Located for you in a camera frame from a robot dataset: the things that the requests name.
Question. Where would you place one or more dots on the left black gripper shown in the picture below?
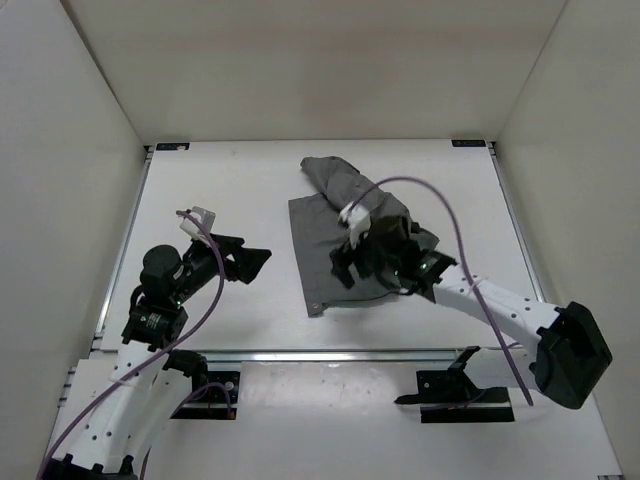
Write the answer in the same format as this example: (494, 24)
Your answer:
(247, 261)

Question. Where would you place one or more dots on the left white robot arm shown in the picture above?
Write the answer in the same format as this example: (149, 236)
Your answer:
(151, 376)

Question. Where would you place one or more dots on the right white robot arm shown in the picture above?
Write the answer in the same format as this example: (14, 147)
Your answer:
(561, 351)

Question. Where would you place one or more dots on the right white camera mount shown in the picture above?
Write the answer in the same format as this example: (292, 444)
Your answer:
(357, 220)

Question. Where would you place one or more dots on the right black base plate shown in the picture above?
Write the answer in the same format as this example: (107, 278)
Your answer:
(449, 396)

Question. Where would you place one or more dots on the right blue corner label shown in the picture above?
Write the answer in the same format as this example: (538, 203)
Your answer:
(468, 143)

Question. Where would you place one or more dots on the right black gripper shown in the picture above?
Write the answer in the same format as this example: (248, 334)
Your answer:
(345, 256)

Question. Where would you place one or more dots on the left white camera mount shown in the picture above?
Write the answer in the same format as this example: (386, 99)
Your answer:
(197, 222)

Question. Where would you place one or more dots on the grey skirt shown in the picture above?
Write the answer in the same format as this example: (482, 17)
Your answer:
(315, 231)

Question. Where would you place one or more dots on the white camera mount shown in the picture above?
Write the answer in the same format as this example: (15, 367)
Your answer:
(357, 220)
(197, 222)

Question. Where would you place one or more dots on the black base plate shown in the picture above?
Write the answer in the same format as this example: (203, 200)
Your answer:
(219, 401)
(449, 396)

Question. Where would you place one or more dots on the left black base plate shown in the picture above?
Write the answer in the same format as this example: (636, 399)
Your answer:
(219, 401)

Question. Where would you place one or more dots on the blue corner label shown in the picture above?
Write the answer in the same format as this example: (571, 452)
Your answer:
(468, 143)
(172, 146)

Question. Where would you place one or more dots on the left blue corner label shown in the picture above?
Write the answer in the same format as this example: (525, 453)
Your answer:
(172, 146)

